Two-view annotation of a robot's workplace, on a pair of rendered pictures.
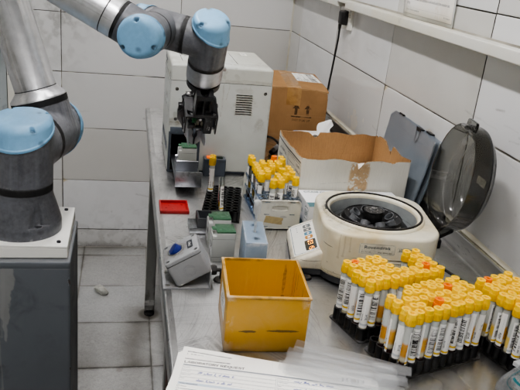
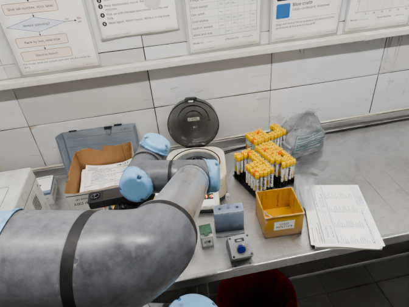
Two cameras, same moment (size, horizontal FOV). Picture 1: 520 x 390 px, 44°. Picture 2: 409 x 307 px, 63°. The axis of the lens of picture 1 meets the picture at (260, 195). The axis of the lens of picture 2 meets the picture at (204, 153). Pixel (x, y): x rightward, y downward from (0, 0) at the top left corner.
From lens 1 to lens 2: 1.39 m
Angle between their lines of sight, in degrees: 74
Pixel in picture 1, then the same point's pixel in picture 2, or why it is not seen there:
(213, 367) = (322, 232)
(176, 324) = (287, 253)
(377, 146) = (81, 156)
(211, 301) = (258, 242)
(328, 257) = (222, 189)
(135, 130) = not seen: outside the picture
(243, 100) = (35, 203)
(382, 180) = not seen: hidden behind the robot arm
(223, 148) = not seen: hidden behind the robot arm
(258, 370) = (316, 218)
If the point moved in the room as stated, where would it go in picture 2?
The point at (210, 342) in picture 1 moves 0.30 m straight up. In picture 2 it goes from (296, 238) to (305, 168)
